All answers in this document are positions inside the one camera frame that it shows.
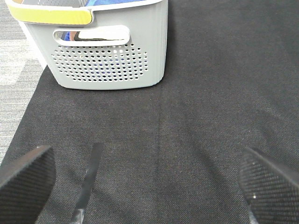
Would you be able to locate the black textured left gripper right finger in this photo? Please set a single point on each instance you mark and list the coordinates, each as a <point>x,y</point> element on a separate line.
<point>270,189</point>

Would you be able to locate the black textured left gripper left finger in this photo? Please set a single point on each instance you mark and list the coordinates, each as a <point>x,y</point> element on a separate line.
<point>25,186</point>

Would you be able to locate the thin black metal blade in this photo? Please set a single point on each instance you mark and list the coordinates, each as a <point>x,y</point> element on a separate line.
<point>87,185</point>

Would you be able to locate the black woven table mat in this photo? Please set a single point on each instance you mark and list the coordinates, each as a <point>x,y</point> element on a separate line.
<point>172,151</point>

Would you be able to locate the grey perforated plastic basket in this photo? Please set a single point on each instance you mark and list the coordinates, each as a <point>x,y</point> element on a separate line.
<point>105,47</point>

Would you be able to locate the blue towel in basket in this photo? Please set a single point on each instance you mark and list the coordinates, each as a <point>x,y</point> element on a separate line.
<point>107,2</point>

